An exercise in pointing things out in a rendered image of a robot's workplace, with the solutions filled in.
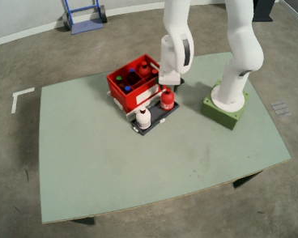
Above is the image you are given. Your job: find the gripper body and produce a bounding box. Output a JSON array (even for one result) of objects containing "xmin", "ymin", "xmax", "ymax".
[{"xmin": 159, "ymin": 65, "xmax": 180, "ymax": 82}]

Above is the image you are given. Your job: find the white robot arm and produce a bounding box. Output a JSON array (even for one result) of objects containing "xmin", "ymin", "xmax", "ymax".
[{"xmin": 160, "ymin": 0, "xmax": 263, "ymax": 112}]

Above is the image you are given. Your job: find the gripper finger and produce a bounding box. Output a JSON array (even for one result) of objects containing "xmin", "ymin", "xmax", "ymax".
[
  {"xmin": 153, "ymin": 76, "xmax": 163, "ymax": 92},
  {"xmin": 174, "ymin": 77, "xmax": 185, "ymax": 92}
]

